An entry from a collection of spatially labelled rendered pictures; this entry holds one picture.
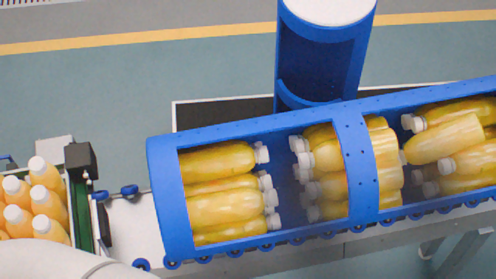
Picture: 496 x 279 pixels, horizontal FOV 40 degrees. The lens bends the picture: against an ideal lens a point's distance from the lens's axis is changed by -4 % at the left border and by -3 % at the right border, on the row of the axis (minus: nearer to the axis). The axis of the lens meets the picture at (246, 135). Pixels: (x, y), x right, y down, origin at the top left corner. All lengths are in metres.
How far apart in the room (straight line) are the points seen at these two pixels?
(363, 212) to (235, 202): 0.28
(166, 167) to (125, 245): 0.34
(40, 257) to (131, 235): 0.93
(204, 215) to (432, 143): 0.53
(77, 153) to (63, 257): 1.00
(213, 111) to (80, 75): 0.68
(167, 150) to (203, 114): 1.30
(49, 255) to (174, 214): 0.66
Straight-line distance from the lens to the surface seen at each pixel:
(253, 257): 1.69
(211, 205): 1.50
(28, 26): 3.39
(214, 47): 3.13
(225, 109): 2.77
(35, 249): 0.83
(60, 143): 1.96
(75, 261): 0.77
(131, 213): 1.75
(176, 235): 1.46
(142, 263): 1.65
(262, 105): 2.78
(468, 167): 1.62
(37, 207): 1.64
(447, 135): 1.59
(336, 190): 1.53
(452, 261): 2.41
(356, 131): 1.49
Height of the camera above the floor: 2.52
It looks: 61 degrees down
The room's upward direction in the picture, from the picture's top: 1 degrees counter-clockwise
